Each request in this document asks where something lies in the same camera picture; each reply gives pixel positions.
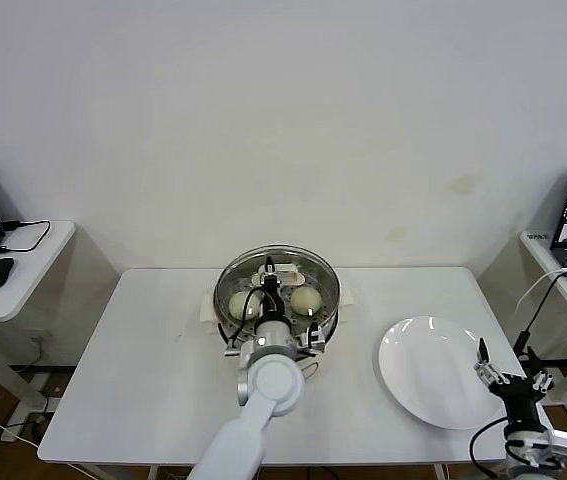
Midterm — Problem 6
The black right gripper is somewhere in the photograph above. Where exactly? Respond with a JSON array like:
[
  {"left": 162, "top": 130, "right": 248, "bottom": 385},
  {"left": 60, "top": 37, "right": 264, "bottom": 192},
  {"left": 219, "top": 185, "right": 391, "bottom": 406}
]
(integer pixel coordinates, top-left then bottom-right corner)
[{"left": 473, "top": 337, "right": 555, "bottom": 426}]

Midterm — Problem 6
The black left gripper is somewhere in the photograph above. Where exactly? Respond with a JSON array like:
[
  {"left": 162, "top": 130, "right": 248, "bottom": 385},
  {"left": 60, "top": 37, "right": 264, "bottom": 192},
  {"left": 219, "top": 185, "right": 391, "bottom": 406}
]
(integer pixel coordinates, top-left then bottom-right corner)
[{"left": 257, "top": 255, "right": 284, "bottom": 324}]

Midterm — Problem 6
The white steamed baozi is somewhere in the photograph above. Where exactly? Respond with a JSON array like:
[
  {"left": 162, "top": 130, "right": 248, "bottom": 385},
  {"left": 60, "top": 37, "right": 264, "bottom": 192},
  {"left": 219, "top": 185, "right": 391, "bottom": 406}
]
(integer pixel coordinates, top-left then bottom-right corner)
[
  {"left": 290, "top": 286, "right": 323, "bottom": 317},
  {"left": 227, "top": 290, "right": 264, "bottom": 321}
]

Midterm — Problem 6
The glass lid with cream handle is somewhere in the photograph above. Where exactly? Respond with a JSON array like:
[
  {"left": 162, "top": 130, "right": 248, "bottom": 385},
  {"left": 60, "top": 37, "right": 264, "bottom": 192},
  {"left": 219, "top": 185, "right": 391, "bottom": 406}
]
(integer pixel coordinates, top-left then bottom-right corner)
[{"left": 213, "top": 243, "right": 339, "bottom": 331}]

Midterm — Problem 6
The stainless steel steamer basket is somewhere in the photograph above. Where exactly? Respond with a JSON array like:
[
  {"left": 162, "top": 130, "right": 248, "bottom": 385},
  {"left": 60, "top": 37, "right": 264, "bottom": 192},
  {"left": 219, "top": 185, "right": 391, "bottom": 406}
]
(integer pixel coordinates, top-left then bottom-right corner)
[{"left": 212, "top": 244, "right": 340, "bottom": 351}]

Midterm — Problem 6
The cream electric cooking pot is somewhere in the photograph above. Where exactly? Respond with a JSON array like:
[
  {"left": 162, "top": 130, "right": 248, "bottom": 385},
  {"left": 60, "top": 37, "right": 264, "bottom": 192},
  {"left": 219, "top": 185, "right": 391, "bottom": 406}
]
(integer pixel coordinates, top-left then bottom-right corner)
[{"left": 197, "top": 279, "right": 355, "bottom": 381}]

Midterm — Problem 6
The white round plate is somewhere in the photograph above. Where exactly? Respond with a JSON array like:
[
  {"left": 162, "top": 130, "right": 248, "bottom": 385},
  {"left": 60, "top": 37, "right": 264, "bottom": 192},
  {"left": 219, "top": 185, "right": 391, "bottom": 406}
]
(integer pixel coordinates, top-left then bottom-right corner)
[{"left": 377, "top": 314, "right": 507, "bottom": 431}]

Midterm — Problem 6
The white side table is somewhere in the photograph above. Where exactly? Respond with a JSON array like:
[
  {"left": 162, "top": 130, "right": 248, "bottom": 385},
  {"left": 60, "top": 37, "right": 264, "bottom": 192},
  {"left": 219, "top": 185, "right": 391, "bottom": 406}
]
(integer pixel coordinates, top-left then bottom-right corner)
[
  {"left": 475, "top": 230, "right": 567, "bottom": 436},
  {"left": 0, "top": 220, "right": 120, "bottom": 416}
]

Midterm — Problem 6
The black cable with block plug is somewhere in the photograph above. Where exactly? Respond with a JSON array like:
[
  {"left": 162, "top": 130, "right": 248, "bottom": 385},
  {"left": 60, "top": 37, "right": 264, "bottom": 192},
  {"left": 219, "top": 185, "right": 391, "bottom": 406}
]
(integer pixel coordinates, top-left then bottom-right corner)
[{"left": 512, "top": 272, "right": 567, "bottom": 359}]

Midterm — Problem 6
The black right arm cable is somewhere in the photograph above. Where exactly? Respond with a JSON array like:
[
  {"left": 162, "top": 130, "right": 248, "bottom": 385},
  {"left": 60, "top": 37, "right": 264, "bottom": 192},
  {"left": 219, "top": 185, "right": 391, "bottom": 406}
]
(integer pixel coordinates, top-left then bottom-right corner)
[{"left": 470, "top": 418, "right": 510, "bottom": 475}]

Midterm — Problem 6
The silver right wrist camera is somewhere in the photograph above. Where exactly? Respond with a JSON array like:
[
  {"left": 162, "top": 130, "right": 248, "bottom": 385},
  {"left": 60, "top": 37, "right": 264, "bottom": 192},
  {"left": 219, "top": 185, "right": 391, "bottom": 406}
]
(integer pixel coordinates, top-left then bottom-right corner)
[{"left": 547, "top": 428, "right": 567, "bottom": 459}]

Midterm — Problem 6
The white laptop cable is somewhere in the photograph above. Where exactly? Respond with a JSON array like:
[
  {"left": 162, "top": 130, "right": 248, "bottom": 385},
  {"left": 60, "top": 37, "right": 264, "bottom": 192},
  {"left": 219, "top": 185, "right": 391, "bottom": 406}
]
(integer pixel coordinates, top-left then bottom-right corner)
[{"left": 516, "top": 268, "right": 567, "bottom": 311}]

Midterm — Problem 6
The black laptop charger cable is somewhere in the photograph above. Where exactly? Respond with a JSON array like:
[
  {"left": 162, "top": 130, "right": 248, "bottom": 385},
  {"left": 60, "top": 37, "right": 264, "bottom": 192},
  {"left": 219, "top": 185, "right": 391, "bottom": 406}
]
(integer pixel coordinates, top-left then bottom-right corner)
[{"left": 0, "top": 218, "right": 51, "bottom": 254}]

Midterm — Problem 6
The white floor cable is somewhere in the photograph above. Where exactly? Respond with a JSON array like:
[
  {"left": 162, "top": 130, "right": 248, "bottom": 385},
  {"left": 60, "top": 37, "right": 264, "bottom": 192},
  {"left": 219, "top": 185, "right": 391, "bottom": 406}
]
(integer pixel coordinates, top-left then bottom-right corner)
[{"left": 0, "top": 403, "right": 39, "bottom": 449}]

